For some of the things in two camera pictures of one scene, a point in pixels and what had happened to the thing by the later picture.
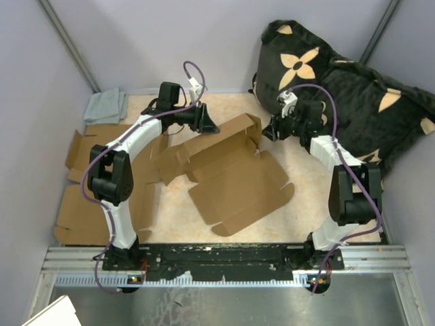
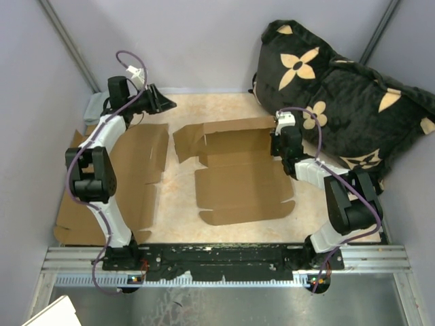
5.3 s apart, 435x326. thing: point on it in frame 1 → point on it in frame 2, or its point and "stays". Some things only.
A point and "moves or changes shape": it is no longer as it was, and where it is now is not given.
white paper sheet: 61,312 stays
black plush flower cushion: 368,114 stays
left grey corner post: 75,56 stays
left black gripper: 202,121 → 162,103
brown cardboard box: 236,178 moves or changes shape
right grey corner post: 379,30 stays
